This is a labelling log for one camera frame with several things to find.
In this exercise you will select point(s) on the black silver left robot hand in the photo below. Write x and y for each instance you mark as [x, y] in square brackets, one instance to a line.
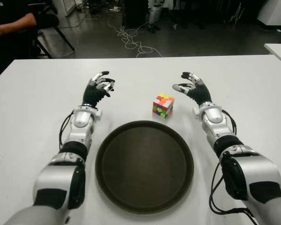
[91, 93]

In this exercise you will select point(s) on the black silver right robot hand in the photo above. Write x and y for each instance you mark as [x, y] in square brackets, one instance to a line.
[200, 92]

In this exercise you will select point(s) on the multicoloured Rubik's cube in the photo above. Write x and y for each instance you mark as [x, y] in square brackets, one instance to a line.
[162, 106]

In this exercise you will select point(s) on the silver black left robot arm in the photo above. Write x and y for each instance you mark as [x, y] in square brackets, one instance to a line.
[58, 178]

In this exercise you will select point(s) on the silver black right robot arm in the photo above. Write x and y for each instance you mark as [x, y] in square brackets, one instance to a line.
[257, 171]

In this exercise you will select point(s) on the bystander bare forearm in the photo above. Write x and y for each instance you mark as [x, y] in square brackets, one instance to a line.
[11, 27]

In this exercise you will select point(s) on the round dark brown plate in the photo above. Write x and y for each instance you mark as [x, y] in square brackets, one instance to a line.
[144, 166]

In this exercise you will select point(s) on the black office chair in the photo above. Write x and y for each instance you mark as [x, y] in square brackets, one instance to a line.
[49, 20]

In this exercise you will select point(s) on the grey metal folding stand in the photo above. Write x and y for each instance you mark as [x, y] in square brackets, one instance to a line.
[236, 14]

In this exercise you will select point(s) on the white power strip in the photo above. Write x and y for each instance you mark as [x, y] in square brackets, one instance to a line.
[116, 9]

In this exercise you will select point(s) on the white side table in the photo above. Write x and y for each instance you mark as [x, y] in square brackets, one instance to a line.
[279, 51]

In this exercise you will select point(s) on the white standing robot legs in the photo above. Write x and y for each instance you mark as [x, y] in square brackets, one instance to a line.
[154, 14]

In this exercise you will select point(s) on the white box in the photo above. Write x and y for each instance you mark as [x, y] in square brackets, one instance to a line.
[63, 7]

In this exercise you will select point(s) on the tall black cabinet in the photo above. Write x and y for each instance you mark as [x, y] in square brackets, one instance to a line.
[135, 12]

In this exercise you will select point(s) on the bystander black clothed body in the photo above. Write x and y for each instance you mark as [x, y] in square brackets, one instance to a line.
[9, 51]

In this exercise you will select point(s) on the white cabinet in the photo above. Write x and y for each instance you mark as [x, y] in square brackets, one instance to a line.
[276, 11]

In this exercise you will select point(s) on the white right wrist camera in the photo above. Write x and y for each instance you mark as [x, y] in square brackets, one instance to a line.
[196, 113]

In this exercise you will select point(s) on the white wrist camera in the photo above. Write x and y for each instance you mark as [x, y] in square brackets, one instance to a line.
[99, 114]
[196, 113]

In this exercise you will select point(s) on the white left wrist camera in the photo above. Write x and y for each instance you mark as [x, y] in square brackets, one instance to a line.
[99, 114]

